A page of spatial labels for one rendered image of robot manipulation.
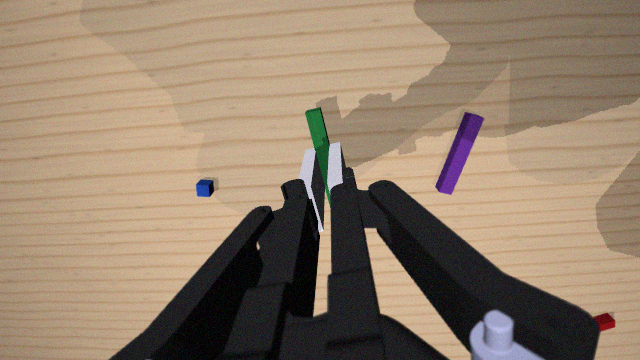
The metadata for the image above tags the purple rod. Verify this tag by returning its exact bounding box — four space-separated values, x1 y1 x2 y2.
435 112 484 195

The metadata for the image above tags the green rod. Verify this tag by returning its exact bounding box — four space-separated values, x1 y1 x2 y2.
305 107 330 205

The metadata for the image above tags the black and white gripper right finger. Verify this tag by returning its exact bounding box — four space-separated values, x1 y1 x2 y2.
324 142 601 360

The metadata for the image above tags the red rod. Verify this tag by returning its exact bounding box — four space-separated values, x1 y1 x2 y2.
594 313 615 331

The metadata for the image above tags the small blue block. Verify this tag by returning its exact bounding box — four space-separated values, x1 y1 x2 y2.
196 180 214 197

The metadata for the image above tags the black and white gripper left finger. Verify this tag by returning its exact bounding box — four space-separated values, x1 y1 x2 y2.
108 148 325 360

